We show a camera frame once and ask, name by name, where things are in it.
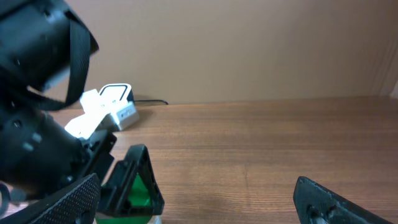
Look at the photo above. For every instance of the green lid jar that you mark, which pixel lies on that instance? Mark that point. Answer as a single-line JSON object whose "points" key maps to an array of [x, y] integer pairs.
{"points": [[139, 195]]}

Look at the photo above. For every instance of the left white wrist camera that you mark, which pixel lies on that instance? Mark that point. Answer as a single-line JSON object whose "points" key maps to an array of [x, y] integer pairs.
{"points": [[91, 120]]}

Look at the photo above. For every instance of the white barcode scanner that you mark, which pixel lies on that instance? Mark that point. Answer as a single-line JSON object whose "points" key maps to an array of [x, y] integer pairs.
{"points": [[118, 100]]}

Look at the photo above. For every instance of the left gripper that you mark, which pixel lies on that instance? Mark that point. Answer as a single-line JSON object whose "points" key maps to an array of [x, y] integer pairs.
{"points": [[95, 158]]}

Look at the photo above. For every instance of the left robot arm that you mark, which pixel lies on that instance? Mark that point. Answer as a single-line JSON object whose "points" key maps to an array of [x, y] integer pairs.
{"points": [[45, 57]]}

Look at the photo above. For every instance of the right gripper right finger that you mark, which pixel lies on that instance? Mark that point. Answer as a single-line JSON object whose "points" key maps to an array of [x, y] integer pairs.
{"points": [[315, 203]]}

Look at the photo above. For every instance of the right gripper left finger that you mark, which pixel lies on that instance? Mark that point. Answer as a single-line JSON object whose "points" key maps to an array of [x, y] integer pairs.
{"points": [[76, 203]]}

